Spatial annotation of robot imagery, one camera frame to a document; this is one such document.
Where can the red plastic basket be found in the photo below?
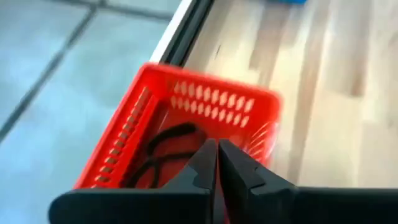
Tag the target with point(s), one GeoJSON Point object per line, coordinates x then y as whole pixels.
{"type": "Point", "coordinates": [202, 79]}

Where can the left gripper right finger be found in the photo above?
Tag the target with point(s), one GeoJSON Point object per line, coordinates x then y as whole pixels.
{"type": "Point", "coordinates": [280, 205]}

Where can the blue plastic basket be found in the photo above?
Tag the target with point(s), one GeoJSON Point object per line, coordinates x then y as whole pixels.
{"type": "Point", "coordinates": [286, 1]}

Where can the black aluminium table frame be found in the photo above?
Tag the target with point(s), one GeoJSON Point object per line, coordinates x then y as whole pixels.
{"type": "Point", "coordinates": [189, 31]}

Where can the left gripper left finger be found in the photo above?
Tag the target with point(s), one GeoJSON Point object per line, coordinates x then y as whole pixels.
{"type": "Point", "coordinates": [155, 207]}

